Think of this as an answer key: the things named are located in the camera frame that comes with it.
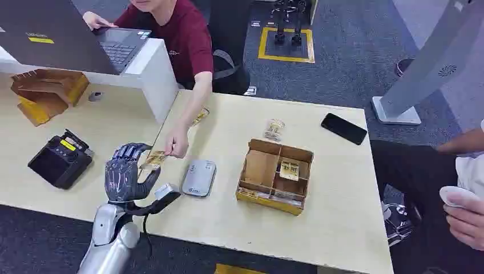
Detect black smartphone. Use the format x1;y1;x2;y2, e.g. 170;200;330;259
320;112;368;146

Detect white raised desk shelf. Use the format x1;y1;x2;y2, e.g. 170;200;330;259
0;38;179;125

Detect chrome chair base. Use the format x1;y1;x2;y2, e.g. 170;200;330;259
381;201;416;247

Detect black robot legs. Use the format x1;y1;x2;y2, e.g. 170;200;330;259
271;0;308;47

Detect black handheld terminal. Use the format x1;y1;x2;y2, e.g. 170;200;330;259
27;128;95;191

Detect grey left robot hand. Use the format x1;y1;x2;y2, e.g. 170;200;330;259
104;142;162;204

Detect gold card in box compartment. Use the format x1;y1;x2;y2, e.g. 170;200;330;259
279;159;301;182

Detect clear packet of cards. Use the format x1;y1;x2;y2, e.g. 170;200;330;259
263;118;286;143

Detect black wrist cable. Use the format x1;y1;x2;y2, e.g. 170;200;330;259
122;192;182;261

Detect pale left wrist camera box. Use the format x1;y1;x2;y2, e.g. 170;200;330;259
154;183;182;202

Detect yellow floor tape square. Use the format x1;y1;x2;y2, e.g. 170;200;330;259
257;26;316;65

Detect empty wooden box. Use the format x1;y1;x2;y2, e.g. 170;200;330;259
10;68;91;128

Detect black office chair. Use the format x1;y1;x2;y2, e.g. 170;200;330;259
207;0;252;96

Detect yellow floor tape strip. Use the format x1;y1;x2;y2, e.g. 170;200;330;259
213;263;267;274

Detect person across desk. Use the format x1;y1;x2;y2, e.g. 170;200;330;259
82;0;215;160

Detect gold printed card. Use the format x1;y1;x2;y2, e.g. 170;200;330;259
140;150;168;170

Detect person's left hand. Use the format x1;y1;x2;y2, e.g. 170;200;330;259
164;124;190;160

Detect dark laptop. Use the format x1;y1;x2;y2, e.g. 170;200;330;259
0;0;153;75

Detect grey card reader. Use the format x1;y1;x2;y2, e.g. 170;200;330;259
181;159;217;198

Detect row of cards in slot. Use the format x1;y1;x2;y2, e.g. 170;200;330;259
238;188;304;208

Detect gold card packet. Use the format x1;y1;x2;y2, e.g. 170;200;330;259
190;106;211;128

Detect person's right hand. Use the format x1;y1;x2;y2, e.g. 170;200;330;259
82;11;119;31

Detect dark round floor object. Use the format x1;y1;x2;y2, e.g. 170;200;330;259
394;57;416;78

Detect wooden card box with compartments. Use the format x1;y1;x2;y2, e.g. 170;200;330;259
235;138;315;217

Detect seated person beside desk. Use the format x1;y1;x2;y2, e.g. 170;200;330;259
369;120;484;274

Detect white handheld object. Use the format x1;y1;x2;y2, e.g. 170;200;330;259
439;186;482;209

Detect seated person's hand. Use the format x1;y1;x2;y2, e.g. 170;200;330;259
443;191;484;252

